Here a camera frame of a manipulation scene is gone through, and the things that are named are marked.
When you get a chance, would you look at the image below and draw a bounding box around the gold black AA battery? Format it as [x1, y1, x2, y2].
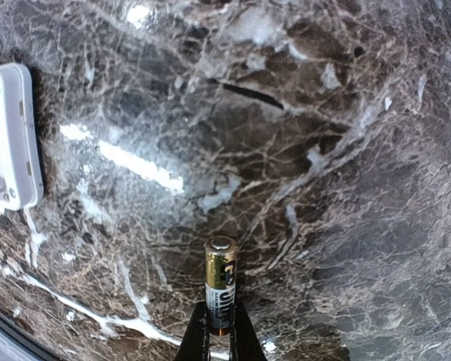
[204, 236, 238, 335]

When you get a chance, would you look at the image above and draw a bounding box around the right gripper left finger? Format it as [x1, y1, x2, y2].
[176, 302, 210, 361]

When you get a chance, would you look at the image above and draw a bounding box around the white remote control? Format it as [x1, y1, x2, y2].
[0, 63, 44, 211]

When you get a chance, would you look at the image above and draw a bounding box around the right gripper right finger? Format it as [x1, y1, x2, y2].
[229, 302, 267, 361]

